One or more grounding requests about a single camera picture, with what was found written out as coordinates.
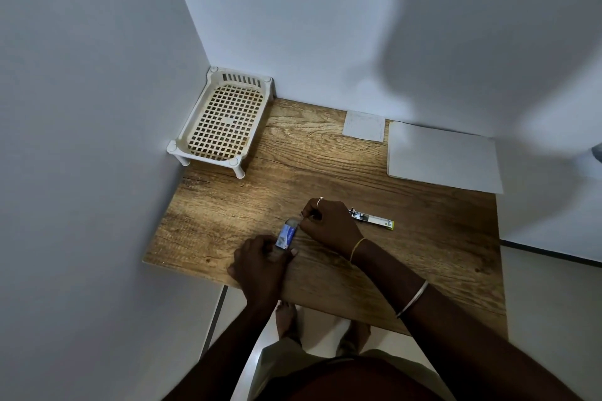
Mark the person's left forearm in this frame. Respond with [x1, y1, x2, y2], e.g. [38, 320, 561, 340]
[162, 295, 288, 401]

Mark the person's right forearm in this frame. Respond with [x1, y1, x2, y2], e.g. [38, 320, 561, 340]
[352, 239, 586, 401]

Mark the silver bangle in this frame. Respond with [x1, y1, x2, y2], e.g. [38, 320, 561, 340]
[396, 280, 430, 319]

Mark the yellow thread wristband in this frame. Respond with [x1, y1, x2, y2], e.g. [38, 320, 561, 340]
[350, 237, 369, 263]

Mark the large white paper sheet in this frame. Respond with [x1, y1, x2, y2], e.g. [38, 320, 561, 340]
[387, 121, 504, 195]

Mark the white plastic basket rack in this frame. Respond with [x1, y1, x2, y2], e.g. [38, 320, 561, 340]
[166, 65, 277, 180]

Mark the person's right hand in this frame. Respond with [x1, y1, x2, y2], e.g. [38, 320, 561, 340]
[299, 199, 367, 261]

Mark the person's left hand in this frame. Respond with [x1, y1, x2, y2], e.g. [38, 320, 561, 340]
[227, 234, 299, 307]

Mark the small blue label bottle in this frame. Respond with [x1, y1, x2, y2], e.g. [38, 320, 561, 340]
[275, 216, 302, 251]

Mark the person's foot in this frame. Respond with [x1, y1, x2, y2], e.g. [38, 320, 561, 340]
[275, 301, 301, 344]
[337, 320, 372, 355]

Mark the person's left foot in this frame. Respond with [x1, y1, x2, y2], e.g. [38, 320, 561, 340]
[275, 301, 301, 344]

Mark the small square white paper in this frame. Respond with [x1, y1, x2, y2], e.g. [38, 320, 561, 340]
[342, 109, 387, 143]

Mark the brown shirt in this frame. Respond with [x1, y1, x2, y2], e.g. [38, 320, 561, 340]
[282, 356, 445, 401]

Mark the small silver yellow-tipped tool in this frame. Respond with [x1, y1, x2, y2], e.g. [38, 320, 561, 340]
[347, 207, 395, 231]

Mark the person's right foot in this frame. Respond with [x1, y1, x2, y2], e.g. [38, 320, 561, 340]
[337, 320, 372, 355]

